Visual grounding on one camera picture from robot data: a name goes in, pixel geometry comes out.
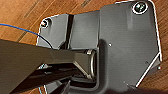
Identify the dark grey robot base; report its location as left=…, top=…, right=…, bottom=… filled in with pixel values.
left=35, top=0, right=163, bottom=94

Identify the thin blue cable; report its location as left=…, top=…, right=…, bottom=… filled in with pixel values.
left=0, top=23, right=42, bottom=38

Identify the grey robot torso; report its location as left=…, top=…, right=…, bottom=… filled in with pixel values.
left=0, top=38, right=99, bottom=94

